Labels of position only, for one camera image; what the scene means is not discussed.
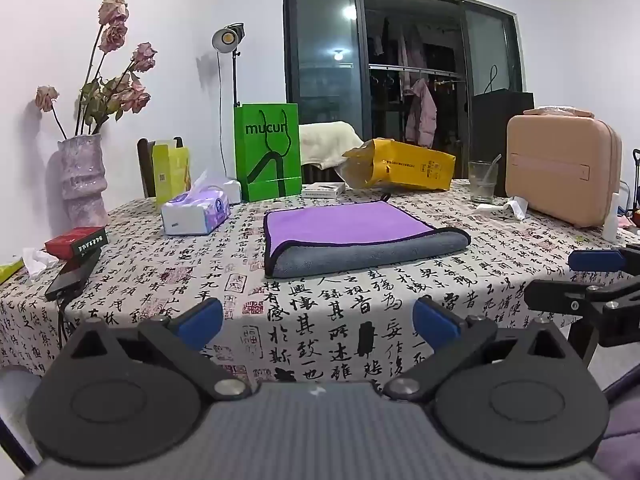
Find yellow-green packet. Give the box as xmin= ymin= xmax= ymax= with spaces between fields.
xmin=0 ymin=258 xmax=25 ymax=285

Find yellow-green small carton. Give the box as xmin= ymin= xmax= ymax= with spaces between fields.
xmin=151 ymin=136 xmax=192 ymax=206

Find calligraphy printed tablecloth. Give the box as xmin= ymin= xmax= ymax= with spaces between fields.
xmin=0 ymin=179 xmax=640 ymax=386

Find crumpled white tissue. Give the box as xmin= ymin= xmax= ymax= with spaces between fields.
xmin=474 ymin=196 xmax=529 ymax=221
xmin=21 ymin=247 xmax=60 ymax=282

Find cream blanket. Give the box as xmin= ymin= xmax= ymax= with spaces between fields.
xmin=298 ymin=121 xmax=365 ymax=172

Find dark slatted chair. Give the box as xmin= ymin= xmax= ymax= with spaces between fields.
xmin=301 ymin=162 xmax=346 ymax=186

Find pink hanging jacket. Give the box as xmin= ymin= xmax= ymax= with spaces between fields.
xmin=404 ymin=77 xmax=438 ymax=148

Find red and black box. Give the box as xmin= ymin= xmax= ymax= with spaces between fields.
xmin=44 ymin=226 xmax=109 ymax=261

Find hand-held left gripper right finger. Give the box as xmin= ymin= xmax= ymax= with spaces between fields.
xmin=382 ymin=295 xmax=575 ymax=404

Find black paper bag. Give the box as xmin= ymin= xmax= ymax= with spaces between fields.
xmin=471 ymin=65 xmax=535 ymax=182

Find pink suitcase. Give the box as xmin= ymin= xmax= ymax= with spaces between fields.
xmin=505 ymin=108 xmax=623 ymax=229

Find yellow paper bag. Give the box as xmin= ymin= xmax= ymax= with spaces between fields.
xmin=342 ymin=138 xmax=457 ymax=192

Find clothes drying rack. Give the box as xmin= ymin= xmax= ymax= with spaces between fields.
xmin=368 ymin=62 xmax=466 ymax=92

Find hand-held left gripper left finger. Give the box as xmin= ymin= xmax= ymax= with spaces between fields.
xmin=65 ymin=297 xmax=252 ymax=404

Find dark framed glass door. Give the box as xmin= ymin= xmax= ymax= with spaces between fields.
xmin=282 ymin=0 xmax=524 ymax=150

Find small white bottle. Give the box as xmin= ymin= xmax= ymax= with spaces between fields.
xmin=602 ymin=193 xmax=620 ymax=241

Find purple cloth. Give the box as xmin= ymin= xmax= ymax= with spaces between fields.
xmin=592 ymin=385 xmax=640 ymax=480

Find glass with straw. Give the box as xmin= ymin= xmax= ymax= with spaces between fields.
xmin=468 ymin=153 xmax=503 ymax=204

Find purple white tissue pack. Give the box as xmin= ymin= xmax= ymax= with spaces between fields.
xmin=160 ymin=170 xmax=231 ymax=236

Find dried pink roses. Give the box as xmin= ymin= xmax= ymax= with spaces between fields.
xmin=34 ymin=0 xmax=159 ymax=140

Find flat white box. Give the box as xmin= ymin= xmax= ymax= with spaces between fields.
xmin=301 ymin=183 xmax=347 ymax=198

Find green paper bag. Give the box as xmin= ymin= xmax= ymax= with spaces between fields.
xmin=233 ymin=103 xmax=303 ymax=203

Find black power bank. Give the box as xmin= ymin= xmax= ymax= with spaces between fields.
xmin=44 ymin=249 xmax=102 ymax=302

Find black cable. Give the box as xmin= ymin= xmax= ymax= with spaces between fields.
xmin=56 ymin=296 xmax=73 ymax=351

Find purple and grey towel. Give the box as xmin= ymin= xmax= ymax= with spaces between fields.
xmin=263 ymin=200 xmax=471 ymax=279

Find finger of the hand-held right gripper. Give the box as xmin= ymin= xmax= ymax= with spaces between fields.
xmin=523 ymin=272 xmax=640 ymax=349
xmin=568 ymin=244 xmax=640 ymax=274

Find studio floor lamp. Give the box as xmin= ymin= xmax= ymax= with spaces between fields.
xmin=211 ymin=22 xmax=246 ymax=110

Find pink textured vase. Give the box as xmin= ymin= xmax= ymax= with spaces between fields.
xmin=56 ymin=133 xmax=110 ymax=229

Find dark wooden chair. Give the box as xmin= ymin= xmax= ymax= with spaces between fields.
xmin=136 ymin=137 xmax=157 ymax=199

